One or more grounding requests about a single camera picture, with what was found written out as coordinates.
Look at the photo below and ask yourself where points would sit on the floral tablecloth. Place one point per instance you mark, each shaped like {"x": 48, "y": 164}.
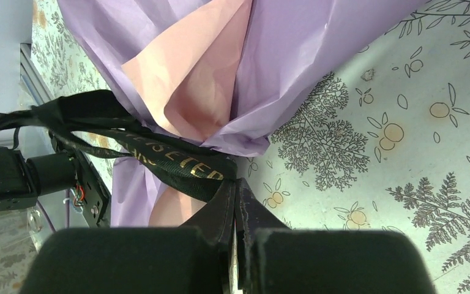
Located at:
{"x": 382, "y": 142}

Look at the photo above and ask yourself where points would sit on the pink purple wrapping paper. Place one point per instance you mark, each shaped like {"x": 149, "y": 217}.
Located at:
{"x": 223, "y": 74}

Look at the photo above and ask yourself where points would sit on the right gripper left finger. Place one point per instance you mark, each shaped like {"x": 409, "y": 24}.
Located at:
{"x": 190, "y": 258}

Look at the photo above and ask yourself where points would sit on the black ribbon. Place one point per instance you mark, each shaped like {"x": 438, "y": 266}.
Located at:
{"x": 96, "y": 123}

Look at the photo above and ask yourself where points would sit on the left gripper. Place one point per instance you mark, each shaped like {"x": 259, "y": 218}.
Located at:
{"x": 23, "y": 181}

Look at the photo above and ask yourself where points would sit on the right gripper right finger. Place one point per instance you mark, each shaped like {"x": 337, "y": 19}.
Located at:
{"x": 273, "y": 258}

